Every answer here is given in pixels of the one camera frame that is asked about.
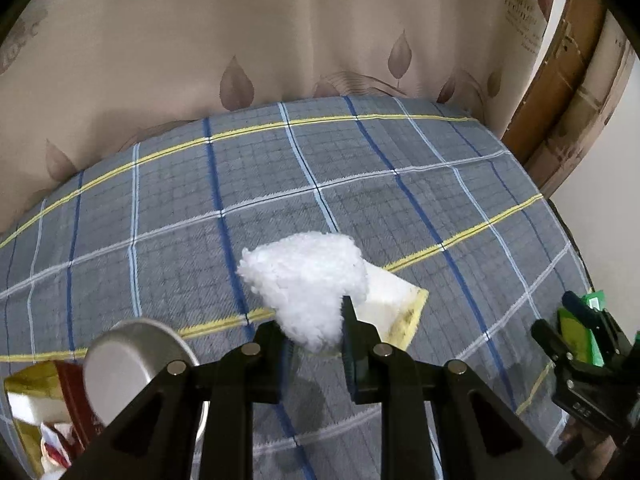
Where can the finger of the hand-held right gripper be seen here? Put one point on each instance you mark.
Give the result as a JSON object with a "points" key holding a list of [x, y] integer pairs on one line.
{"points": [[595, 322], [552, 347]]}

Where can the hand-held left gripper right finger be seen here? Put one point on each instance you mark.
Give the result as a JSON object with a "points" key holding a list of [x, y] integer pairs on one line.
{"points": [[352, 355]]}

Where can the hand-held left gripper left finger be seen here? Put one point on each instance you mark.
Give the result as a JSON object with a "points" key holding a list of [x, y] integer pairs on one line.
{"points": [[280, 370]]}

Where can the white fluffy cotton wad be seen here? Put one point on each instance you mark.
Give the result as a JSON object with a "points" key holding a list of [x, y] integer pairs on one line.
{"points": [[305, 280]]}

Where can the red and gold tin box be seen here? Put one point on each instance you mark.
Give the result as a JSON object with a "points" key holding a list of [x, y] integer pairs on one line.
{"points": [[77, 405]]}

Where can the green tissue pack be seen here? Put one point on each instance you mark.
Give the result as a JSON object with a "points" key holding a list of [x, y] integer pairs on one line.
{"points": [[572, 332]]}

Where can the stainless steel bowl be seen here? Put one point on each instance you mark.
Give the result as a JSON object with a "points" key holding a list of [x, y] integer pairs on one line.
{"points": [[125, 360]]}

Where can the brown cardboard box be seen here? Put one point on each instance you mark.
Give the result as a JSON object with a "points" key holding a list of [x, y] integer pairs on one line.
{"points": [[565, 100]]}

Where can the beige leaf print curtain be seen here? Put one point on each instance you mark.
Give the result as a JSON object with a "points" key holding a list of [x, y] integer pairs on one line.
{"points": [[225, 35]]}

